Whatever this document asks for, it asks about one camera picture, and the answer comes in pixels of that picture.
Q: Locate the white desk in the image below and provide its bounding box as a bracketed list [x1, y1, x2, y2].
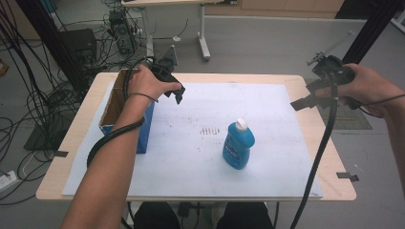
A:
[121, 0, 238, 67]

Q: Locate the person's left leg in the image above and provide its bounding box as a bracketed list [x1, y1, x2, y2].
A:
[133, 201, 181, 229]

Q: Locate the blue cardboard box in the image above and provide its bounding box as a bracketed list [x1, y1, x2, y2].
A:
[98, 68, 156, 155]

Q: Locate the blue bottle with white cap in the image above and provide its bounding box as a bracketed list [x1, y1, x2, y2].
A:
[222, 117, 256, 171]

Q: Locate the white table mat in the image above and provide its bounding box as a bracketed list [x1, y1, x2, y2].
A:
[61, 81, 324, 198]

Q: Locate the right hand-held gripper black cable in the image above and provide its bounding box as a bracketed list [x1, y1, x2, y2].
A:
[289, 71, 339, 229]

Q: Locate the black floor plate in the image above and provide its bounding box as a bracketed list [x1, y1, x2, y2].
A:
[23, 111, 77, 152]

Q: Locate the person's leg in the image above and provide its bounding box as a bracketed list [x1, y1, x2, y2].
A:
[224, 201, 275, 229]
[133, 201, 181, 229]

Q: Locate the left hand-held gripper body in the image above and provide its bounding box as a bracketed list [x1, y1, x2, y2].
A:
[148, 45, 186, 95]

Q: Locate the white power strip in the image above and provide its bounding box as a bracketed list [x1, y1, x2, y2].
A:
[0, 170, 19, 193]

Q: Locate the person's right leg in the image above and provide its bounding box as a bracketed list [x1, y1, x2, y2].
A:
[224, 201, 275, 229]

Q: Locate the person's right hand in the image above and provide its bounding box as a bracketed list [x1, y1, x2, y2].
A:
[314, 62, 405, 118]

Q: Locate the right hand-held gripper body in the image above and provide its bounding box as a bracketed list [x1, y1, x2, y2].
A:
[306, 31, 362, 111]

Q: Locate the black power adapter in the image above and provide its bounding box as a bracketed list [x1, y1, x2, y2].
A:
[176, 201, 204, 220]

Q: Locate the tangle of black cables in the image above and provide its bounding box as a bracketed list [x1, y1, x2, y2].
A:
[0, 0, 151, 206]

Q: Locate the black box on floor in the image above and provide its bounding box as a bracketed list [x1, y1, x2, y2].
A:
[58, 28, 98, 65]

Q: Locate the wooden table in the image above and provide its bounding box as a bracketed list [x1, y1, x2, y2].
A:
[35, 72, 357, 202]

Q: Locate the person's left hand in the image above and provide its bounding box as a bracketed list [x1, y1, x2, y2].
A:
[127, 65, 183, 102]

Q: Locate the black computer tower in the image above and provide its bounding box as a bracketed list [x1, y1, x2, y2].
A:
[109, 9, 137, 55]

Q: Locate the black frame post with base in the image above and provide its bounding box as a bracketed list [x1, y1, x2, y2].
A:
[342, 0, 405, 65]

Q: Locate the black wrist band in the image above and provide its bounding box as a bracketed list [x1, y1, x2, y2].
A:
[127, 92, 160, 103]
[358, 94, 405, 119]

